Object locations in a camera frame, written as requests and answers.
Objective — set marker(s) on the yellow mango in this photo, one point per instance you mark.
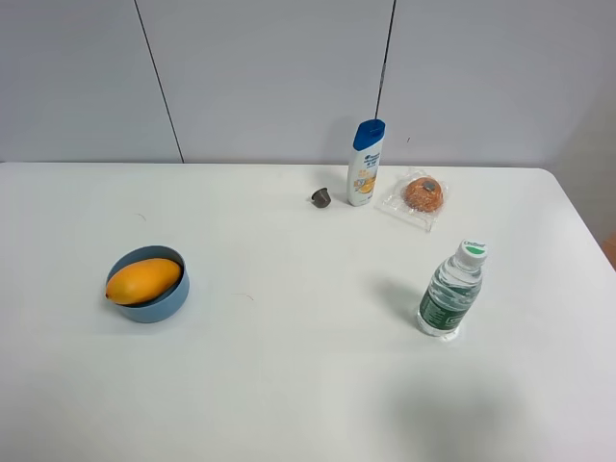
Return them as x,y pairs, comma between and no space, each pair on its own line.
142,281

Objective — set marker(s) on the clear water bottle green label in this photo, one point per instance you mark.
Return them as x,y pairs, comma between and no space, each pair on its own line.
453,289

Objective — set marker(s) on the blue plastic bowl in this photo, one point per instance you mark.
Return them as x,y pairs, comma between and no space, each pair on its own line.
166,304

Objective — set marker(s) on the white shampoo bottle blue cap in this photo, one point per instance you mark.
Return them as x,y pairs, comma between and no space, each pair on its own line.
364,163

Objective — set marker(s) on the wrapped orange bun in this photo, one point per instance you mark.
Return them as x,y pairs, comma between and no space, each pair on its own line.
416,198

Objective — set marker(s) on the brown coffee capsule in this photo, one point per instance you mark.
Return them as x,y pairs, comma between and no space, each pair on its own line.
321,198

